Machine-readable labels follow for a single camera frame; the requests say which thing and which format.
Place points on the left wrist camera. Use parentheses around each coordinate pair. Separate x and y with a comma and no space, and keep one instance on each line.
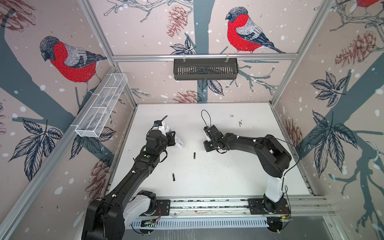
(159,125)

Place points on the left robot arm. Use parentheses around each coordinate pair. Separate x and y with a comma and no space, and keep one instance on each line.
(107,218)

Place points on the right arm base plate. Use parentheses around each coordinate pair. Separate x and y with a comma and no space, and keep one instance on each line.
(265,206)

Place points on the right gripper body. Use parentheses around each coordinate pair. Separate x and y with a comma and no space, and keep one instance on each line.
(210,144)

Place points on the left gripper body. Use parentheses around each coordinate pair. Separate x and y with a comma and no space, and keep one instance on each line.
(168,141)

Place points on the slotted cable duct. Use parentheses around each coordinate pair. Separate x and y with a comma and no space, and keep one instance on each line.
(199,223)

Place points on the black wall basket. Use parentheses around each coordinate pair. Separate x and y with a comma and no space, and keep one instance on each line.
(205,69)

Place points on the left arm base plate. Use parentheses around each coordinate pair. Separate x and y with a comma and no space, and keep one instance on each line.
(162,208)

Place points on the white wire mesh basket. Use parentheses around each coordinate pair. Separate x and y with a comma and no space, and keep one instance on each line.
(98,114)

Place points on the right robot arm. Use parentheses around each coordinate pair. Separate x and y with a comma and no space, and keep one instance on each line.
(274,159)

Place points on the aluminium front rail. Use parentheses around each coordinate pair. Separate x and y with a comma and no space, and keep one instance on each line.
(227,207)

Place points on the white remote control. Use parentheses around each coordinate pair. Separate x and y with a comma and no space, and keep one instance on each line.
(177,139)

